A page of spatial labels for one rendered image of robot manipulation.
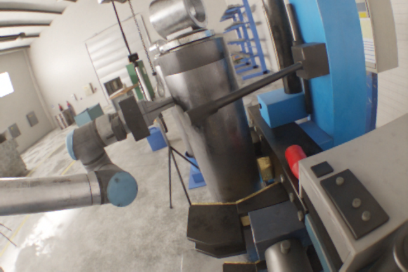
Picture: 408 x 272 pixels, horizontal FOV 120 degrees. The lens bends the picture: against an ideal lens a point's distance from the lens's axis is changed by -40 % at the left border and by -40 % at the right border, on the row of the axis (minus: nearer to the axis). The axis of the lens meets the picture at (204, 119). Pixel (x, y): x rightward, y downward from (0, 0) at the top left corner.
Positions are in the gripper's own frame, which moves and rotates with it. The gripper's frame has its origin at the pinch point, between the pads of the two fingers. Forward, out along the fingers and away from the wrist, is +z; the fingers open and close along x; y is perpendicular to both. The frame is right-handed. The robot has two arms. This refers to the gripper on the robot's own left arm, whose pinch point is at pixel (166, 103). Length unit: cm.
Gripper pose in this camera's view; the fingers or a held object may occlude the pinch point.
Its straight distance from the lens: 59.2
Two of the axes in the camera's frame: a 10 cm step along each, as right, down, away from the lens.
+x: 3.0, 8.8, 3.6
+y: -3.5, -2.5, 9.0
